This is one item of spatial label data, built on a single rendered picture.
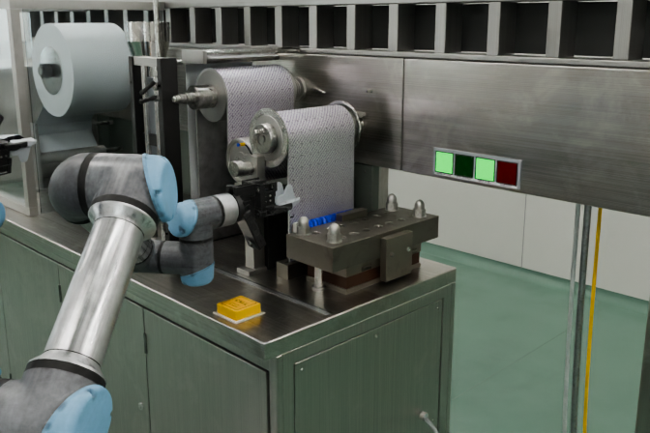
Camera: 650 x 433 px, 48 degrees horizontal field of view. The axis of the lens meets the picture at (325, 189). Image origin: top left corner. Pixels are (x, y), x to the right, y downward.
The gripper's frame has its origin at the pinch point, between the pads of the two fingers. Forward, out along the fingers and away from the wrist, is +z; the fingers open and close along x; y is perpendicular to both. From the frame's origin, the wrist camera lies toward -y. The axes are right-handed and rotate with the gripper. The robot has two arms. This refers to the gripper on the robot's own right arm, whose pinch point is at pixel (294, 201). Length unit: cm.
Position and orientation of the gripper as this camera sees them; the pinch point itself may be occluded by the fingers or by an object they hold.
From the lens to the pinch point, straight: 181.2
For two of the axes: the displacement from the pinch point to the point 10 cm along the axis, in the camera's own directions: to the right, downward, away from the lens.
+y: 0.0, -9.7, -2.3
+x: -7.0, -1.6, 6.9
